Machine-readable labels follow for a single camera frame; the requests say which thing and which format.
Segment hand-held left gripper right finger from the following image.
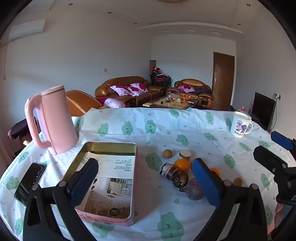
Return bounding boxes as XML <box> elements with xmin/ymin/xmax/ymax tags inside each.
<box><xmin>190</xmin><ymin>158</ymin><xmax>274</xmax><ymax>241</ymax></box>

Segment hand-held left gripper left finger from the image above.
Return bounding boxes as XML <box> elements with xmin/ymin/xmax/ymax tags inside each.
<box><xmin>23</xmin><ymin>158</ymin><xmax>100</xmax><ymax>241</ymax></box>

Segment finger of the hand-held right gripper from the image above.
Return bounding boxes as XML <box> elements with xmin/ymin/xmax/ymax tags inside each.
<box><xmin>271</xmin><ymin>131</ymin><xmax>296</xmax><ymax>150</ymax></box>
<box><xmin>253</xmin><ymin>146</ymin><xmax>290</xmax><ymax>177</ymax></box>

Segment orange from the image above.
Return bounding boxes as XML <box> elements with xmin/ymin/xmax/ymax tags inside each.
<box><xmin>209</xmin><ymin>167</ymin><xmax>221</xmax><ymax>179</ymax></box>
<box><xmin>174</xmin><ymin>159</ymin><xmax>191</xmax><ymax>172</ymax></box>

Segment dark brown round pastry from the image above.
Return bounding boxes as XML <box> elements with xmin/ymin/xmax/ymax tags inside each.
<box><xmin>172</xmin><ymin>171</ymin><xmax>189</xmax><ymax>188</ymax></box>

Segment red label snack packet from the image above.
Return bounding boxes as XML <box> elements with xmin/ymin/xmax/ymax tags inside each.
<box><xmin>159</xmin><ymin>163</ymin><xmax>177</xmax><ymax>180</ymax></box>

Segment pink tin box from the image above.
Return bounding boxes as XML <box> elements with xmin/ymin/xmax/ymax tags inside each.
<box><xmin>62</xmin><ymin>141</ymin><xmax>138</xmax><ymax>227</ymax></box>

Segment person's right hand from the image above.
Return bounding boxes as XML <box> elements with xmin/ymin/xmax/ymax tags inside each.
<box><xmin>274</xmin><ymin>204</ymin><xmax>287</xmax><ymax>230</ymax></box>

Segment printed paper leaflet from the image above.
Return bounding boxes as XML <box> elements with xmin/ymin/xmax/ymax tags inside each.
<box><xmin>75</xmin><ymin>152</ymin><xmax>136</xmax><ymax>219</ymax></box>

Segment round cracker stack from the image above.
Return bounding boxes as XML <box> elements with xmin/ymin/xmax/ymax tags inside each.
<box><xmin>179</xmin><ymin>149</ymin><xmax>191</xmax><ymax>161</ymax></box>

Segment black television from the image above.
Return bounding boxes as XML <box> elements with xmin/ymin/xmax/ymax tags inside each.
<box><xmin>251</xmin><ymin>92</ymin><xmax>276</xmax><ymax>130</ymax></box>

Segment white cartoon mug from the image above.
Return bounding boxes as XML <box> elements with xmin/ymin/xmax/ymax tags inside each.
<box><xmin>230</xmin><ymin>111</ymin><xmax>253</xmax><ymax>138</ymax></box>

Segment pink electric kettle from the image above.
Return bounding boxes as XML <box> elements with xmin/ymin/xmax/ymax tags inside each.
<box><xmin>25</xmin><ymin>85</ymin><xmax>79</xmax><ymax>155</ymax></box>

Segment black smartphone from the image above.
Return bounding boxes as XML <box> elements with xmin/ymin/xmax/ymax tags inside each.
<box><xmin>14</xmin><ymin>163</ymin><xmax>47</xmax><ymax>206</ymax></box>

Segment brown leather chair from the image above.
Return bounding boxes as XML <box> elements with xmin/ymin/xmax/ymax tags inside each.
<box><xmin>65</xmin><ymin>90</ymin><xmax>102</xmax><ymax>117</ymax></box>

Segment white tablecloth with green clouds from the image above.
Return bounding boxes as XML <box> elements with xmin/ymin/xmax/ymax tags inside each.
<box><xmin>0</xmin><ymin>107</ymin><xmax>296</xmax><ymax>241</ymax></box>

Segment dark padded stool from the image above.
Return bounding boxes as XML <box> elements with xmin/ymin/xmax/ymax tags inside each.
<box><xmin>8</xmin><ymin>116</ymin><xmax>37</xmax><ymax>149</ymax></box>

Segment brown wooden door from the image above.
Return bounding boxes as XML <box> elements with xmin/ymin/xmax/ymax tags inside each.
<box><xmin>211</xmin><ymin>52</ymin><xmax>235</xmax><ymax>109</ymax></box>

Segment cluttered coffee table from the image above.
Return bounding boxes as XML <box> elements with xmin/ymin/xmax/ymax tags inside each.
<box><xmin>143</xmin><ymin>94</ymin><xmax>199</xmax><ymax>109</ymax></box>

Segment brown leather sofa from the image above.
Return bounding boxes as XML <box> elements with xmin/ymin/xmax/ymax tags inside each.
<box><xmin>95</xmin><ymin>76</ymin><xmax>166</xmax><ymax>107</ymax></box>

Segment brown leather armchair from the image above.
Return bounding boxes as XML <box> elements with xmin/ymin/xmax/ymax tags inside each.
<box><xmin>166</xmin><ymin>79</ymin><xmax>213</xmax><ymax>109</ymax></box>

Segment stacked dark chairs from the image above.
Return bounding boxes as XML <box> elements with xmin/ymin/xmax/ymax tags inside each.
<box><xmin>150</xmin><ymin>72</ymin><xmax>171</xmax><ymax>88</ymax></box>

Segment white air conditioner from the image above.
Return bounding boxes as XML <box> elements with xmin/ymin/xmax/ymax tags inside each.
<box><xmin>9</xmin><ymin>19</ymin><xmax>46</xmax><ymax>42</ymax></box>

